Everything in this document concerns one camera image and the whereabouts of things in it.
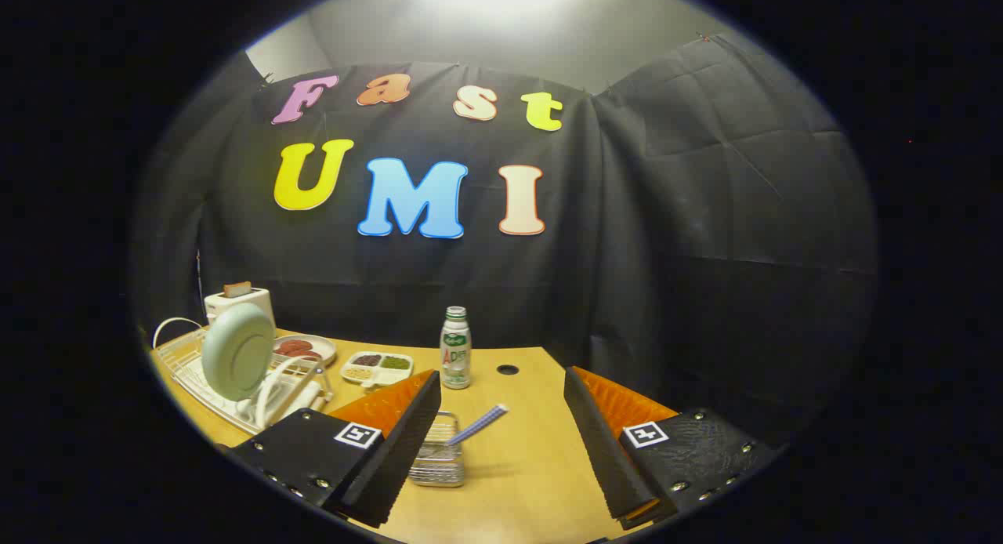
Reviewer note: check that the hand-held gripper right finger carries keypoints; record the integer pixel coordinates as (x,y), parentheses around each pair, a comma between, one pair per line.
(603,450)

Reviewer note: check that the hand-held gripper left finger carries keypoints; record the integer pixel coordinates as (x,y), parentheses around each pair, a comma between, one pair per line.
(400,450)

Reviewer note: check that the white toaster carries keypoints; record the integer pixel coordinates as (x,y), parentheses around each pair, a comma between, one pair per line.
(251,299)

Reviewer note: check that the toast slice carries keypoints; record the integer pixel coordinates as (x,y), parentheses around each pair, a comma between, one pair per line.
(237,289)

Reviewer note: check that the large red meat patty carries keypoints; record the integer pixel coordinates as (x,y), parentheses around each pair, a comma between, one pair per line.
(294,346)

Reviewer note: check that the white drink bottle green label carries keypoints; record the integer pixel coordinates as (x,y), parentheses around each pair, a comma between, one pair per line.
(455,356)

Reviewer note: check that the white divided snack tray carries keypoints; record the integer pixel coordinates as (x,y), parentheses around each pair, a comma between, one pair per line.
(368,379)

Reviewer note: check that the small white plate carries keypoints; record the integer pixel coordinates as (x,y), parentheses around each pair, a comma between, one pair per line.
(326,348)

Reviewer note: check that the black backdrop cloth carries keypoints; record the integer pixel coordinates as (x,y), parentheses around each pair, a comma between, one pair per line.
(666,254)

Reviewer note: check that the light green plate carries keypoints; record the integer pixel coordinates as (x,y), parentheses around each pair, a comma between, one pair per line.
(235,352)

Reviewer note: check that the small red meat patty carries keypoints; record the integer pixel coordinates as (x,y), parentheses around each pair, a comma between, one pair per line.
(310,356)

